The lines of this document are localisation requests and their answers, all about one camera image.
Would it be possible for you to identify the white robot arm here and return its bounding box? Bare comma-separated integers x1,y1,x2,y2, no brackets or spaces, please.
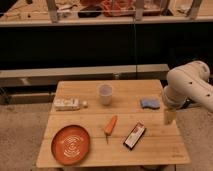
162,61,213,125

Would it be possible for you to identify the white ceramic cup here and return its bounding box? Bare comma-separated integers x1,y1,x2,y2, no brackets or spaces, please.
98,84,113,105

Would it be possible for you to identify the blue sponge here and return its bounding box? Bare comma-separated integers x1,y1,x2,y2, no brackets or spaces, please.
140,98,160,110

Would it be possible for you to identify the wooden folding table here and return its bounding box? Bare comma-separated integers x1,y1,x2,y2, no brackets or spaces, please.
36,80,190,168

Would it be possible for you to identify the black and red box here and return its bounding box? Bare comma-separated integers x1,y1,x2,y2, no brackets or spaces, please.
123,122,146,150

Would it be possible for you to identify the white plastic bottle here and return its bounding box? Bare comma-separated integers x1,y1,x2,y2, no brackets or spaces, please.
53,98,88,111

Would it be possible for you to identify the orange plate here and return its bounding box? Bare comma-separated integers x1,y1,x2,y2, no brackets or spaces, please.
51,125,90,165

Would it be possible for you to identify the grey metal bench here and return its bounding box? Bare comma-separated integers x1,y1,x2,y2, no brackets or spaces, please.
0,64,169,104

